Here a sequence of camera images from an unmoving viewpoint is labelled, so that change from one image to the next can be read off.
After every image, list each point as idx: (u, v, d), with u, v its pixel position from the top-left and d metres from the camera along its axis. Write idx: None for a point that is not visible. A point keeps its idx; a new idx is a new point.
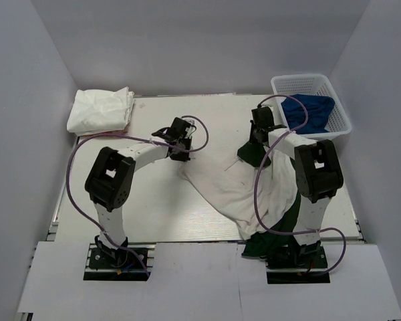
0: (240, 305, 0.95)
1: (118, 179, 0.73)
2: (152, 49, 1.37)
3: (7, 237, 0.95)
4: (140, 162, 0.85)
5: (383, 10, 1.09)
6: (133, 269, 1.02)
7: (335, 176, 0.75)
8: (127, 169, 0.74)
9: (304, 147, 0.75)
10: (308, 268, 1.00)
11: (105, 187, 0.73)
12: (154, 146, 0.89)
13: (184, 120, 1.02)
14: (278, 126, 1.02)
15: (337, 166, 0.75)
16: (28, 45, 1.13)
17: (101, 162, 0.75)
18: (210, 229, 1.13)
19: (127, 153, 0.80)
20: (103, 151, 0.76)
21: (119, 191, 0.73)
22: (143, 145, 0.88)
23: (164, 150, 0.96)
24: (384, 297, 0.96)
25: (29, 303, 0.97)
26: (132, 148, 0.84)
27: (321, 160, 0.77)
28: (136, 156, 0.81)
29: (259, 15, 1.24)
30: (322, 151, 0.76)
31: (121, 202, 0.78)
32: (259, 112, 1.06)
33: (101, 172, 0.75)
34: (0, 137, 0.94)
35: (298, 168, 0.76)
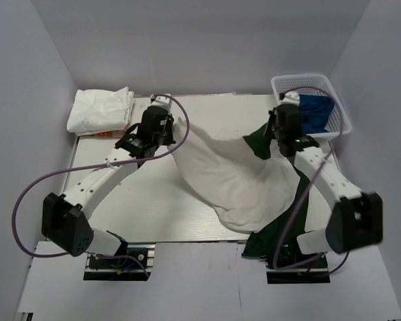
0: (240, 305, 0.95)
1: (71, 231, 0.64)
2: (152, 49, 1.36)
3: (8, 236, 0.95)
4: (99, 194, 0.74)
5: (383, 10, 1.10)
6: (133, 269, 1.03)
7: (374, 235, 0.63)
8: (75, 224, 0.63)
9: (348, 203, 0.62)
10: (309, 269, 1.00)
11: (65, 235, 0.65)
12: (114, 171, 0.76)
13: (154, 118, 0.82)
14: (309, 143, 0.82)
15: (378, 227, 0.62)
16: (28, 45, 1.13)
17: (49, 212, 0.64)
18: (211, 229, 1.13)
19: (77, 198, 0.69)
20: (47, 202, 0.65)
21: (77, 242, 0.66)
22: (99, 173, 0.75)
23: (132, 166, 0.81)
24: (384, 297, 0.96)
25: (29, 303, 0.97)
26: (83, 186, 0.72)
27: (360, 212, 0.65)
28: (87, 200, 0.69)
29: (259, 15, 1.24)
30: (363, 204, 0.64)
31: (85, 245, 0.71)
32: (289, 116, 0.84)
33: (53, 223, 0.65)
34: (1, 136, 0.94)
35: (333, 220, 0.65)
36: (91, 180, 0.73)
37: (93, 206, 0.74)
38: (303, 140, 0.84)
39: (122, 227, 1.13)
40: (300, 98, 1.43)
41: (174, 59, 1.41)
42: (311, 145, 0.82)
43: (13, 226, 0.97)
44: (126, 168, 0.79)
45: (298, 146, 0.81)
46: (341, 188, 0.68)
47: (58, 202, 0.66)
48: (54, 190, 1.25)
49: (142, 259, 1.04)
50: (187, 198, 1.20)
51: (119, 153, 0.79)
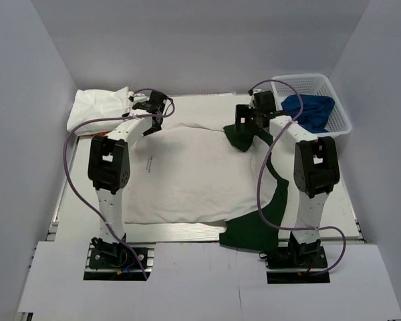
0: (240, 305, 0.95)
1: (117, 161, 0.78)
2: (152, 49, 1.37)
3: (8, 237, 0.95)
4: (130, 138, 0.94)
5: (384, 9, 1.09)
6: (133, 269, 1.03)
7: (332, 172, 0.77)
8: (122, 155, 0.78)
9: (305, 144, 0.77)
10: (308, 268, 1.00)
11: (109, 172, 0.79)
12: (138, 122, 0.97)
13: (161, 93, 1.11)
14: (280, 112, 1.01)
15: (335, 165, 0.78)
16: (28, 46, 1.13)
17: (98, 151, 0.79)
18: (210, 229, 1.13)
19: (118, 136, 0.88)
20: (96, 138, 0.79)
21: (122, 173, 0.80)
22: (128, 123, 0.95)
23: (146, 122, 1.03)
24: (383, 297, 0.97)
25: (30, 303, 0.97)
26: (119, 130, 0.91)
27: (321, 156, 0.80)
28: (125, 136, 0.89)
29: (260, 15, 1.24)
30: (322, 147, 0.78)
31: (125, 182, 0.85)
32: (261, 96, 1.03)
33: (99, 159, 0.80)
34: (1, 138, 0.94)
35: (297, 162, 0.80)
36: (123, 126, 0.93)
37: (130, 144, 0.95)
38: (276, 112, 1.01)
39: None
40: (299, 98, 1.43)
41: (174, 59, 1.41)
42: (281, 114, 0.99)
43: (13, 226, 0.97)
44: (135, 130, 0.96)
45: (271, 117, 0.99)
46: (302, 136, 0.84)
47: (104, 140, 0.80)
48: (54, 190, 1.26)
49: (142, 259, 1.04)
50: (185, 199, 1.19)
51: (123, 127, 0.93)
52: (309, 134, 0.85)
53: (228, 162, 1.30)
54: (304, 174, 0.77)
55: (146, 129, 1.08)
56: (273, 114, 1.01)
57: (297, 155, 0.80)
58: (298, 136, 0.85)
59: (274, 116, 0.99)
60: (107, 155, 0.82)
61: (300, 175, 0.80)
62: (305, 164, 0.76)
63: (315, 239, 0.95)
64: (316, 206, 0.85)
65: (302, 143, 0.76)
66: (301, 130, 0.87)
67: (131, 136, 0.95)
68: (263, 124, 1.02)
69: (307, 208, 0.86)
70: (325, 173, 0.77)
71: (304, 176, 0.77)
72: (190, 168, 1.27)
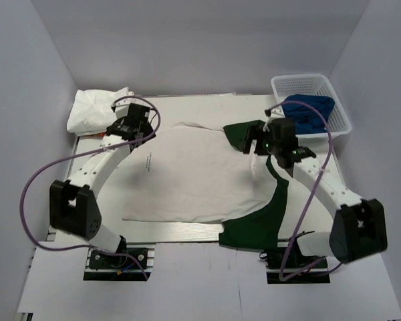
0: (240, 305, 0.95)
1: (81, 212, 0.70)
2: (152, 49, 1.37)
3: (7, 237, 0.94)
4: (99, 177, 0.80)
5: (384, 10, 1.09)
6: (133, 269, 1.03)
7: (379, 242, 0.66)
8: (85, 205, 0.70)
9: (347, 210, 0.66)
10: (309, 268, 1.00)
11: (75, 223, 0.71)
12: (109, 156, 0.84)
13: (141, 107, 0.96)
14: (307, 154, 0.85)
15: (383, 233, 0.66)
16: (28, 46, 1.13)
17: (59, 199, 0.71)
18: (210, 229, 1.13)
19: (82, 180, 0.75)
20: (55, 185, 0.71)
21: (89, 224, 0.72)
22: (96, 159, 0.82)
23: (123, 150, 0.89)
24: (383, 297, 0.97)
25: (30, 303, 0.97)
26: (84, 170, 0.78)
27: (363, 219, 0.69)
28: (92, 178, 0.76)
29: (260, 15, 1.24)
30: (365, 209, 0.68)
31: (95, 228, 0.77)
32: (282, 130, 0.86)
33: (61, 208, 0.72)
34: (1, 138, 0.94)
35: (337, 229, 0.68)
36: (91, 164, 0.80)
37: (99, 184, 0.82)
38: (300, 151, 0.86)
39: (119, 225, 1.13)
40: (300, 98, 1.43)
41: (174, 59, 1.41)
42: (307, 155, 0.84)
43: (13, 226, 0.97)
44: (106, 167, 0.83)
45: (295, 158, 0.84)
46: (342, 196, 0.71)
47: (65, 186, 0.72)
48: None
49: (142, 259, 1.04)
50: (185, 199, 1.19)
51: (90, 164, 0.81)
52: (349, 190, 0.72)
53: (228, 162, 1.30)
54: (346, 247, 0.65)
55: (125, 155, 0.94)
56: (297, 153, 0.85)
57: (337, 223, 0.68)
58: (335, 194, 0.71)
59: (299, 158, 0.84)
60: (73, 198, 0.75)
61: (340, 244, 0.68)
62: (347, 235, 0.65)
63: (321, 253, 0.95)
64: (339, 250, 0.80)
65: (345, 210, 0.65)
66: (338, 186, 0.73)
67: (102, 175, 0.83)
68: (285, 162, 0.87)
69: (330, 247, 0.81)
70: (369, 243, 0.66)
71: (347, 251, 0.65)
72: (190, 168, 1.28)
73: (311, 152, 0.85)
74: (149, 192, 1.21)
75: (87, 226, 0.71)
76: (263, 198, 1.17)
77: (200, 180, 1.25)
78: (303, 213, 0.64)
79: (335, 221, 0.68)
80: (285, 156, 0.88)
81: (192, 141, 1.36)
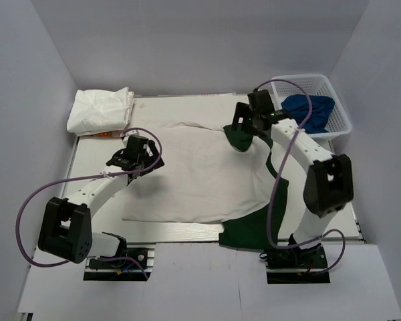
0: (240, 306, 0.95)
1: (73, 233, 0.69)
2: (152, 49, 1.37)
3: (7, 237, 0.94)
4: (97, 200, 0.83)
5: (384, 10, 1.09)
6: (133, 269, 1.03)
7: (346, 192, 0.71)
8: (79, 225, 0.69)
9: (318, 165, 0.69)
10: (308, 268, 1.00)
11: (66, 244, 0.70)
12: (109, 180, 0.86)
13: (139, 138, 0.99)
14: (283, 114, 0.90)
15: (350, 184, 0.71)
16: (27, 45, 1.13)
17: (53, 216, 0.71)
18: (211, 229, 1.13)
19: (80, 200, 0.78)
20: (53, 202, 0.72)
21: (79, 246, 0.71)
22: (96, 182, 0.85)
23: (124, 180, 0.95)
24: (383, 297, 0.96)
25: (30, 303, 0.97)
26: (83, 191, 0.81)
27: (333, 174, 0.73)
28: (89, 200, 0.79)
29: (260, 14, 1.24)
30: (335, 165, 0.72)
31: (85, 251, 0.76)
32: (257, 96, 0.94)
33: (55, 227, 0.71)
34: (1, 138, 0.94)
35: (309, 183, 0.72)
36: (90, 186, 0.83)
37: (97, 207, 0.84)
38: (277, 114, 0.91)
39: (119, 225, 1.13)
40: (300, 98, 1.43)
41: (174, 59, 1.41)
42: (283, 117, 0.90)
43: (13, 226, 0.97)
44: (105, 191, 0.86)
45: (272, 120, 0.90)
46: (315, 153, 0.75)
47: (63, 204, 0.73)
48: (55, 190, 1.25)
49: (142, 259, 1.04)
50: (185, 199, 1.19)
51: (90, 186, 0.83)
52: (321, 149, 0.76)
53: (228, 162, 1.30)
54: (318, 198, 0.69)
55: (123, 184, 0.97)
56: (273, 115, 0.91)
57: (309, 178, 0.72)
58: (309, 152, 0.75)
59: (275, 120, 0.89)
60: (66, 219, 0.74)
61: (311, 196, 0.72)
62: (319, 187, 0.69)
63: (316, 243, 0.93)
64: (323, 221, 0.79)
65: (315, 165, 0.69)
66: (311, 144, 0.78)
67: (101, 198, 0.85)
68: (264, 126, 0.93)
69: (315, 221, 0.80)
70: (338, 194, 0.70)
71: (319, 200, 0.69)
72: (189, 168, 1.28)
73: (286, 114, 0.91)
74: (149, 192, 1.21)
75: (78, 249, 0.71)
76: (262, 198, 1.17)
77: (200, 180, 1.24)
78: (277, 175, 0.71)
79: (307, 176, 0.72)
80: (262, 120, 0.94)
81: (192, 142, 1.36)
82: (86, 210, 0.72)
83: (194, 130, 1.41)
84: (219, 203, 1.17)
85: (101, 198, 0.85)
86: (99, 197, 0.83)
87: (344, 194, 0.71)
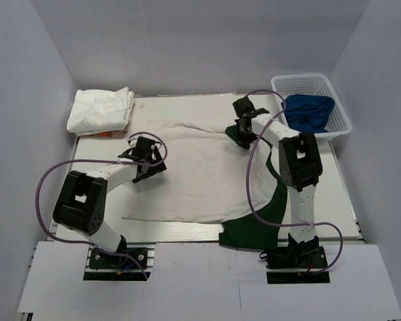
0: (240, 306, 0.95)
1: (90, 202, 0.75)
2: (152, 49, 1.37)
3: (7, 237, 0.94)
4: (111, 181, 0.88)
5: (384, 10, 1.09)
6: (133, 269, 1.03)
7: (315, 165, 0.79)
8: (97, 193, 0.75)
9: (287, 141, 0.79)
10: (308, 268, 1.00)
11: (80, 213, 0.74)
12: (122, 166, 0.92)
13: (148, 140, 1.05)
14: (260, 112, 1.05)
15: (317, 156, 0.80)
16: (27, 45, 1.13)
17: (71, 187, 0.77)
18: (211, 229, 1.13)
19: (97, 174, 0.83)
20: (72, 174, 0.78)
21: (93, 215, 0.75)
22: (111, 166, 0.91)
23: (134, 170, 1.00)
24: (383, 297, 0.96)
25: (30, 303, 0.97)
26: (99, 170, 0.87)
27: (303, 150, 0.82)
28: (106, 177, 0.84)
29: (260, 14, 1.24)
30: (304, 142, 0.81)
31: (96, 226, 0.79)
32: (239, 103, 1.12)
33: (71, 197, 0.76)
34: (1, 138, 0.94)
35: (281, 158, 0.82)
36: (106, 168, 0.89)
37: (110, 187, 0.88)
38: (256, 111, 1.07)
39: (119, 225, 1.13)
40: (299, 97, 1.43)
41: (174, 59, 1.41)
42: (261, 112, 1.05)
43: (13, 225, 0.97)
44: (118, 176, 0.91)
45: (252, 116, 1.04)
46: (285, 134, 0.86)
47: (81, 177, 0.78)
48: (54, 189, 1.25)
49: (142, 259, 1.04)
50: (185, 198, 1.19)
51: (105, 168, 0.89)
52: (291, 130, 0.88)
53: (228, 162, 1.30)
54: (289, 170, 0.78)
55: (134, 176, 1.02)
56: (254, 113, 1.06)
57: (281, 154, 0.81)
58: (280, 133, 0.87)
59: (255, 116, 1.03)
60: (81, 194, 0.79)
61: (285, 171, 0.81)
62: (288, 160, 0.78)
63: (313, 236, 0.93)
64: (306, 200, 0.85)
65: (284, 140, 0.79)
66: (282, 128, 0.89)
67: (113, 180, 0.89)
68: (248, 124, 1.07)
69: (299, 203, 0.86)
70: (309, 167, 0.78)
71: (290, 172, 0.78)
72: (189, 168, 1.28)
73: (264, 110, 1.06)
74: (149, 192, 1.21)
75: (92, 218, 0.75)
76: (262, 198, 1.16)
77: (199, 180, 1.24)
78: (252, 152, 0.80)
79: (281, 152, 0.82)
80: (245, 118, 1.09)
81: (192, 142, 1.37)
82: (103, 181, 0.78)
83: (194, 130, 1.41)
84: (220, 203, 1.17)
85: (115, 179, 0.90)
86: (113, 178, 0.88)
87: (314, 166, 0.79)
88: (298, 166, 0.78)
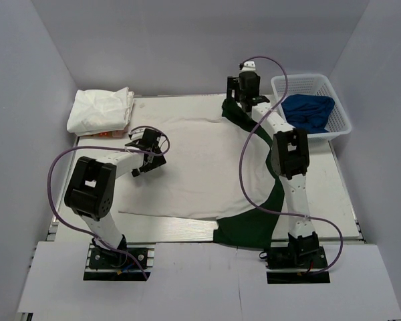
0: (240, 306, 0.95)
1: (101, 187, 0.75)
2: (152, 49, 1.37)
3: (7, 237, 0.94)
4: (119, 167, 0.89)
5: (384, 11, 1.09)
6: (133, 269, 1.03)
7: (303, 158, 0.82)
8: (107, 177, 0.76)
9: (281, 134, 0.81)
10: (308, 268, 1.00)
11: (90, 198, 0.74)
12: (129, 154, 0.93)
13: (154, 131, 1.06)
14: (262, 99, 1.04)
15: (307, 152, 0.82)
16: (28, 45, 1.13)
17: (82, 172, 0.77)
18: (211, 229, 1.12)
19: (107, 160, 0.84)
20: (82, 160, 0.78)
21: (103, 200, 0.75)
22: (119, 153, 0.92)
23: (141, 158, 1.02)
24: (383, 297, 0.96)
25: (30, 303, 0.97)
26: (109, 157, 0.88)
27: (295, 144, 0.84)
28: (115, 163, 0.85)
29: (260, 14, 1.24)
30: (296, 136, 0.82)
31: (106, 210, 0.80)
32: (246, 81, 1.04)
33: (81, 182, 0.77)
34: (1, 138, 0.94)
35: (273, 150, 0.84)
36: (115, 154, 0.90)
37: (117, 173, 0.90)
38: (258, 98, 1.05)
39: (119, 225, 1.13)
40: (299, 97, 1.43)
41: (174, 60, 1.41)
42: (262, 101, 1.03)
43: (12, 225, 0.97)
44: (125, 162, 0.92)
45: (253, 103, 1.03)
46: (280, 127, 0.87)
47: (91, 163, 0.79)
48: (55, 190, 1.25)
49: (142, 259, 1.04)
50: (185, 198, 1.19)
51: (115, 155, 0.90)
52: (287, 124, 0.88)
53: (227, 161, 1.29)
54: (279, 162, 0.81)
55: (139, 165, 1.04)
56: (256, 100, 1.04)
57: (274, 145, 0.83)
58: (275, 126, 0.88)
59: (255, 103, 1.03)
60: (91, 179, 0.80)
61: (276, 162, 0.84)
62: (279, 153, 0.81)
63: (313, 235, 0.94)
64: (297, 188, 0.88)
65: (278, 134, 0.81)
66: (279, 120, 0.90)
67: (121, 167, 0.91)
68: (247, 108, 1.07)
69: (291, 192, 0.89)
70: (297, 160, 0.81)
71: (280, 163, 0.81)
72: (189, 168, 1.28)
73: (266, 99, 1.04)
74: (149, 191, 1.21)
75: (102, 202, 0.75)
76: (260, 196, 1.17)
77: (199, 179, 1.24)
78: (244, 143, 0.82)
79: (273, 143, 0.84)
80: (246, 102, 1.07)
81: (192, 142, 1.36)
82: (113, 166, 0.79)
83: (193, 130, 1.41)
84: (220, 203, 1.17)
85: (123, 166, 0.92)
86: (121, 164, 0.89)
87: (302, 160, 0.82)
88: (288, 158, 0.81)
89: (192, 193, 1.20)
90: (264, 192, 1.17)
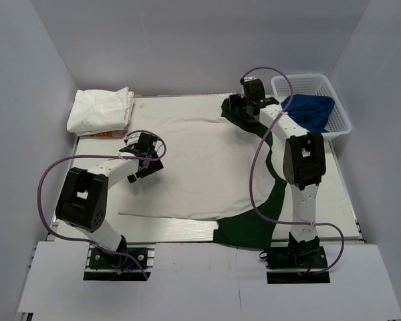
0: (240, 306, 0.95)
1: (91, 200, 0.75)
2: (151, 49, 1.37)
3: (7, 237, 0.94)
4: (113, 176, 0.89)
5: (384, 10, 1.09)
6: (133, 269, 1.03)
7: (319, 166, 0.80)
8: (99, 189, 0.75)
9: (295, 140, 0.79)
10: (308, 268, 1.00)
11: (81, 211, 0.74)
12: (123, 162, 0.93)
13: (150, 135, 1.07)
14: (270, 101, 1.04)
15: (322, 158, 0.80)
16: (28, 45, 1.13)
17: (73, 184, 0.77)
18: (210, 229, 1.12)
19: (99, 171, 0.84)
20: (73, 171, 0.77)
21: (95, 212, 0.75)
22: (113, 161, 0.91)
23: (136, 164, 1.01)
24: (383, 298, 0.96)
25: (30, 303, 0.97)
26: (101, 166, 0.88)
27: (309, 150, 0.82)
28: (107, 173, 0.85)
29: (260, 13, 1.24)
30: (311, 141, 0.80)
31: (99, 222, 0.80)
32: (250, 85, 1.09)
33: (73, 194, 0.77)
34: (1, 138, 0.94)
35: (287, 156, 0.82)
36: (108, 162, 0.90)
37: (111, 182, 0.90)
38: (265, 100, 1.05)
39: (119, 225, 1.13)
40: (300, 97, 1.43)
41: (173, 59, 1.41)
42: (271, 103, 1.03)
43: (12, 225, 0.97)
44: (118, 171, 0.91)
45: (261, 105, 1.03)
46: (293, 131, 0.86)
47: (81, 174, 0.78)
48: (54, 190, 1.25)
49: (142, 259, 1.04)
50: (185, 198, 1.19)
51: (107, 164, 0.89)
52: (299, 127, 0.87)
53: (227, 161, 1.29)
54: (293, 169, 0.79)
55: (134, 171, 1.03)
56: (262, 101, 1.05)
57: (287, 151, 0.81)
58: (288, 130, 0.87)
59: (263, 106, 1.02)
60: (83, 190, 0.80)
61: (289, 169, 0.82)
62: (293, 160, 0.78)
63: (313, 235, 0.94)
64: (308, 198, 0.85)
65: (292, 140, 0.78)
66: (291, 124, 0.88)
67: (114, 176, 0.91)
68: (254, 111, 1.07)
69: (300, 202, 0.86)
70: (313, 167, 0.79)
71: (293, 171, 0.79)
72: (189, 168, 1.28)
73: (273, 99, 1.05)
74: (148, 192, 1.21)
75: (94, 215, 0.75)
76: (260, 196, 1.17)
77: (199, 180, 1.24)
78: (257, 151, 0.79)
79: (286, 150, 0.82)
80: (252, 105, 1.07)
81: (192, 142, 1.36)
82: (104, 177, 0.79)
83: (193, 130, 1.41)
84: (220, 203, 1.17)
85: (117, 174, 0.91)
86: (114, 173, 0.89)
87: (317, 167, 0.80)
88: (305, 166, 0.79)
89: (192, 193, 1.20)
90: (264, 190, 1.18)
